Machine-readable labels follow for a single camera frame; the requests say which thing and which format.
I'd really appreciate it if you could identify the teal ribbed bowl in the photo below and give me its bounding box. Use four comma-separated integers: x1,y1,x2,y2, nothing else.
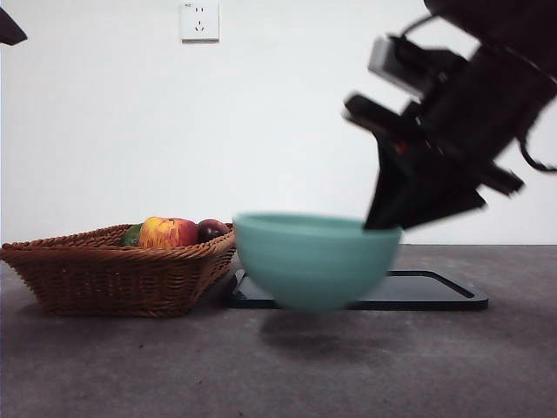
232,212,404,313

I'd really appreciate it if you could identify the dark rectangular tray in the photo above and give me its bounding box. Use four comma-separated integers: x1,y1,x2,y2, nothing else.
228,268,488,311

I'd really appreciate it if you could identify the dark red plum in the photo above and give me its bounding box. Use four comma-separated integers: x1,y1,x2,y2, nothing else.
196,219,232,244

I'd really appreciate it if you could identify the red yellow apple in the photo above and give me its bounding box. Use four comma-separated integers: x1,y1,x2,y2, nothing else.
138,217,200,249

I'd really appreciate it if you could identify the green mango fruit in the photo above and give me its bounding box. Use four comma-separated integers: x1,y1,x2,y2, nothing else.
118,223,144,248

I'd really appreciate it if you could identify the brown wicker basket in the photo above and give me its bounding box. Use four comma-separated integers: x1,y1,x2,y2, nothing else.
0,223,239,318

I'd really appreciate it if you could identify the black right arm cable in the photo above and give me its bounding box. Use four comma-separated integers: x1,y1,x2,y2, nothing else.
517,134,557,173

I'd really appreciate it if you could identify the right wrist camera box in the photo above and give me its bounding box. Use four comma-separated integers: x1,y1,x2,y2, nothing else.
367,36,426,99

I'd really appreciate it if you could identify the white wall socket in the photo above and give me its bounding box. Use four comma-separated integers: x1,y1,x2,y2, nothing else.
180,0,220,44

